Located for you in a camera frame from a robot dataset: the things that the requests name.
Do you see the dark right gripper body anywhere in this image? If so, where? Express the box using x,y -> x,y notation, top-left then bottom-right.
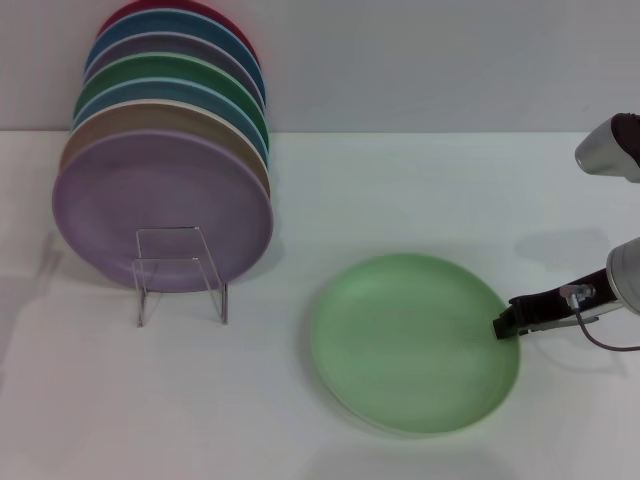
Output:
508,268 -> 617,325

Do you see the light blue plate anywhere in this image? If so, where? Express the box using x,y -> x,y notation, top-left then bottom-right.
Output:
72,76 -> 271,169

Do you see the dark green plate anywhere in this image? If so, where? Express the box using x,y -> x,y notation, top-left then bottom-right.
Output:
73,52 -> 270,151

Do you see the light green plate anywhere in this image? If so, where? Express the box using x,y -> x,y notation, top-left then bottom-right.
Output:
310,253 -> 522,441

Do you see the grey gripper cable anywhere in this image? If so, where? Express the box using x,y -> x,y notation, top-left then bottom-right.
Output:
559,283 -> 640,354

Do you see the lilac plate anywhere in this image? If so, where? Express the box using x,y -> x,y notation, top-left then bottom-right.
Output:
51,128 -> 275,294

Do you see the tan plate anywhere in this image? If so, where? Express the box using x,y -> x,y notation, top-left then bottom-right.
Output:
59,99 -> 273,201

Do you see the red plate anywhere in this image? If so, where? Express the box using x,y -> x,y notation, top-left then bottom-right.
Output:
94,0 -> 261,66

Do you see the clear acrylic plate rack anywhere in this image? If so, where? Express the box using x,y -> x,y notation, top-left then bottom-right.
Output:
45,226 -> 230,329

